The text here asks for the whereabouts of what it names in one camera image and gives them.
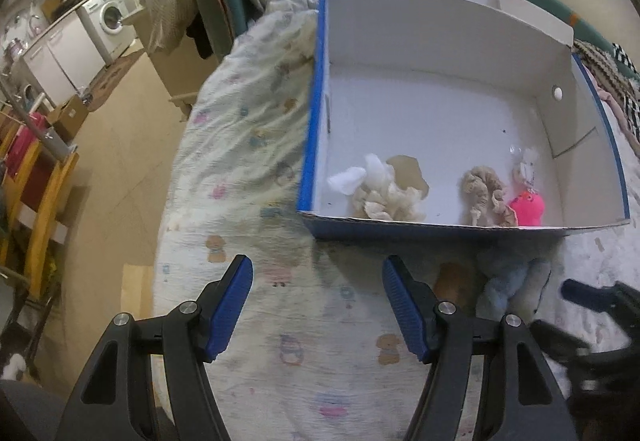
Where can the light blue plush toy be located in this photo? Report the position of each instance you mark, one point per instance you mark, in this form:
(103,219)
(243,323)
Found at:
(505,286)

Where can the pink soft toy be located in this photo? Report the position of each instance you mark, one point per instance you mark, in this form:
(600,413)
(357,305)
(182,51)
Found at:
(527,208)

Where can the white washing machine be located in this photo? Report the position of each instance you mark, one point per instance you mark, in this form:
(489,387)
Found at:
(112,16)

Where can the tan cloth piece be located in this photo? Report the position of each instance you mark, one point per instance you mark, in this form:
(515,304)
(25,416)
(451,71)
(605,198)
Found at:
(407,168)

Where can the cream fluffy scrunchie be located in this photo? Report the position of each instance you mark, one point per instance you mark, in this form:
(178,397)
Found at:
(385,196)

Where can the brown plush piece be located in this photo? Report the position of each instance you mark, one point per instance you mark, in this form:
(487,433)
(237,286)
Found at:
(452,283)

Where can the beige bed frame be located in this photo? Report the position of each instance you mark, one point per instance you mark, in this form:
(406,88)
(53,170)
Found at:
(175,71)

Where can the white floor cabinet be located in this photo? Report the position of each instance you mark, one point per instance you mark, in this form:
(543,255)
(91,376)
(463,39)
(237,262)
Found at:
(65,56)

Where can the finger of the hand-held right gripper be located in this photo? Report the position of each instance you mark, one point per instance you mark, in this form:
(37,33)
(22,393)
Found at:
(600,298)
(562,338)

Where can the brown door mat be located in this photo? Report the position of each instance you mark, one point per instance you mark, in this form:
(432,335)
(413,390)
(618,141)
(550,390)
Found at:
(115,78)

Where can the grey trousers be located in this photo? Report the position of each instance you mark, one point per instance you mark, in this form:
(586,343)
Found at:
(30,411)

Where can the blue cardboard box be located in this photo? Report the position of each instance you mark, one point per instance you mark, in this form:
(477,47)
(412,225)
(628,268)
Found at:
(440,111)

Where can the patterned knitted blanket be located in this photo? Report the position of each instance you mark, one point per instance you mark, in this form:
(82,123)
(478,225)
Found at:
(600,66)

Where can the pink blanket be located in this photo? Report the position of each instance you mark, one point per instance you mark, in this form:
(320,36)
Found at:
(617,108)

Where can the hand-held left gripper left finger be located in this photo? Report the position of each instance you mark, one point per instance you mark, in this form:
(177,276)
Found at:
(227,311)

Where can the black white striped cloth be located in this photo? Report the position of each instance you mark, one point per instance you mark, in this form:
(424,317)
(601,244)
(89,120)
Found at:
(627,58)

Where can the white fluffy piece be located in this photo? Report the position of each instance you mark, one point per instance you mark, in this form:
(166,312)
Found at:
(345,180)

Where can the red bag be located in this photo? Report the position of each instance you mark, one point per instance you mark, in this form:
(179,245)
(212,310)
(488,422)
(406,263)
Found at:
(20,148)

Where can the beige plush toy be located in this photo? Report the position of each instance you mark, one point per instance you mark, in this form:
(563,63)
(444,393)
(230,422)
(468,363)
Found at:
(482,186)

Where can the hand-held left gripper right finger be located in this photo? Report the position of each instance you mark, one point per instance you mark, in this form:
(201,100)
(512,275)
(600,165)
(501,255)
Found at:
(405,311)

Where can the grey metal pole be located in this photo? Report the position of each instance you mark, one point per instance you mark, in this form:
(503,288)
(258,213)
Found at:
(45,131)

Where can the black white furry object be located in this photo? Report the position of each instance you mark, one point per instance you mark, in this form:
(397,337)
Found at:
(15,361)

